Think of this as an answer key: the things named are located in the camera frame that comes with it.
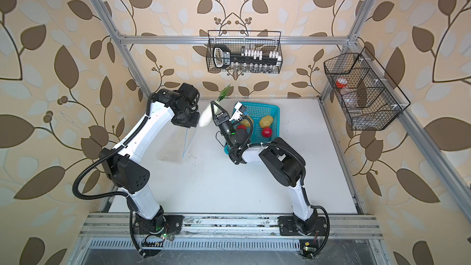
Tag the yellow toy lemon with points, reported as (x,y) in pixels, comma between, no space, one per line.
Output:
(247,122)

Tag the red toy apple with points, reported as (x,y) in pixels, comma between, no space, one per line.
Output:
(266,132)

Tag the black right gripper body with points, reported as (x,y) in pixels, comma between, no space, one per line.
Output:
(226,127)

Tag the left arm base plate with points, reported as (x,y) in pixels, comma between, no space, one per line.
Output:
(163,224)

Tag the teal plastic basket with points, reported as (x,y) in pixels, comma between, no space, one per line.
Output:
(252,135)

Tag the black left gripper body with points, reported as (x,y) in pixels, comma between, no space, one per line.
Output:
(188,118)

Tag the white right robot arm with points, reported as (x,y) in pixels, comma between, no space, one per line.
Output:
(284,163)

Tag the white toy radish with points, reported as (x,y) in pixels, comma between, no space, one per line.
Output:
(205,118)

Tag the clear zip top bag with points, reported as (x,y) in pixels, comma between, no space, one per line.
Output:
(174,142)

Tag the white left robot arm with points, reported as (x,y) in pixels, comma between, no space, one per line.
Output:
(122,163)

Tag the yellow toy potato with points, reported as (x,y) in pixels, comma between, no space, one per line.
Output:
(266,121)

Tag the back black wire basket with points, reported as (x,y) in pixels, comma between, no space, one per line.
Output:
(252,51)

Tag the red capped clear bottle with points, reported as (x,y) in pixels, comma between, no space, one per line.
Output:
(342,85)

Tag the side black wire basket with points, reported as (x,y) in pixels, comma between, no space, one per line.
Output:
(377,99)

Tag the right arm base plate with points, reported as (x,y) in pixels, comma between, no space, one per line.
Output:
(292,226)

